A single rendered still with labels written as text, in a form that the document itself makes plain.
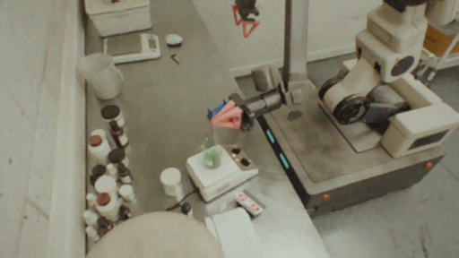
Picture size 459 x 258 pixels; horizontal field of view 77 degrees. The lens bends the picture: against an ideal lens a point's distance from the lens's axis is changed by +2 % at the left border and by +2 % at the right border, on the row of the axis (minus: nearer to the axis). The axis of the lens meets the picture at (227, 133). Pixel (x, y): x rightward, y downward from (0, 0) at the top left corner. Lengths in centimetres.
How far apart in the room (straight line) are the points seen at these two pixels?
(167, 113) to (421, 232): 152
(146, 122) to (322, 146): 92
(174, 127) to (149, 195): 29
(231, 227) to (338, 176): 131
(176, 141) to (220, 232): 85
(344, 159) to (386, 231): 51
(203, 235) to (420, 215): 189
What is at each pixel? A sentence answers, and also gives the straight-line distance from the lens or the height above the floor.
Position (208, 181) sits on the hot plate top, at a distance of 85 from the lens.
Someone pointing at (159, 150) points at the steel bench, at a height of 75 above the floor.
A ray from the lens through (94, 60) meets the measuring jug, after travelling 131.
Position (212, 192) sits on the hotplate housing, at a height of 80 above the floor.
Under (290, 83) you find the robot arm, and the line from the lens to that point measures 80.
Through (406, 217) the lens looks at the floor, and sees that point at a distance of 200.
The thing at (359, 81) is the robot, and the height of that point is 72.
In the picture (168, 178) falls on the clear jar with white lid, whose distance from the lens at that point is 88.
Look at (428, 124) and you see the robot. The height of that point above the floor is 58.
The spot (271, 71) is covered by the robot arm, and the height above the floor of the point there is 109.
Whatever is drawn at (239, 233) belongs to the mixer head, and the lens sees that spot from 22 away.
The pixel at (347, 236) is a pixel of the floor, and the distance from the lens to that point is 179.
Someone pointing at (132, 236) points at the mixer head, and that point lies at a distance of 22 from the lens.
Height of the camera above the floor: 156
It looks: 49 degrees down
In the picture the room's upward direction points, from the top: straight up
